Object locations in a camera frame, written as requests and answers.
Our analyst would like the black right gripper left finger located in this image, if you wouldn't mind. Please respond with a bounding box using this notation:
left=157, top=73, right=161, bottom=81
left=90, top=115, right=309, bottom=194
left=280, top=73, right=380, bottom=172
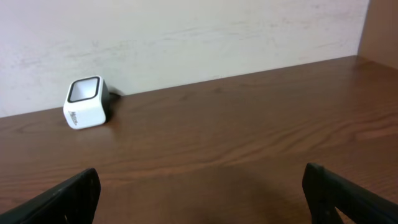
left=1, top=168, right=101, bottom=224

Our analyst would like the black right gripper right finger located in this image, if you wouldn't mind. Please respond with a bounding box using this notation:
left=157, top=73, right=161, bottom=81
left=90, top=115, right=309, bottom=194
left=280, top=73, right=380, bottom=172
left=302, top=163, right=397, bottom=223

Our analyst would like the white barcode scanner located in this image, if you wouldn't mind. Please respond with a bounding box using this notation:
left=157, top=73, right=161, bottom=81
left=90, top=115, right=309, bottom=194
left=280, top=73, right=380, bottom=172
left=63, top=76, right=110, bottom=129

